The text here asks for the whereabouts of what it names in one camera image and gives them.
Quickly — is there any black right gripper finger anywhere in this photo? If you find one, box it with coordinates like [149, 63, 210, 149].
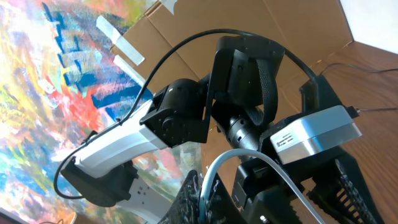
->
[160, 170, 236, 224]

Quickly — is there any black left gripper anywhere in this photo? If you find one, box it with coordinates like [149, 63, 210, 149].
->
[214, 76, 378, 224]

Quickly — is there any white USB cable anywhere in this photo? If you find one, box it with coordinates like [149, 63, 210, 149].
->
[197, 147, 327, 224]

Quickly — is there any colourful patterned sheet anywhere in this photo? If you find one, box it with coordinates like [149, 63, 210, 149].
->
[0, 0, 206, 224]

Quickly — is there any black USB cable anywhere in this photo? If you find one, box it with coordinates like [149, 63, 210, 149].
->
[317, 62, 398, 113]

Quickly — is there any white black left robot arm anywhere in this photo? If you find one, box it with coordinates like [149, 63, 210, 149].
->
[56, 29, 383, 223]

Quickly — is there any brown cardboard panel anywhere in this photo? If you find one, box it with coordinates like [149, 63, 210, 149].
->
[109, 0, 354, 175]

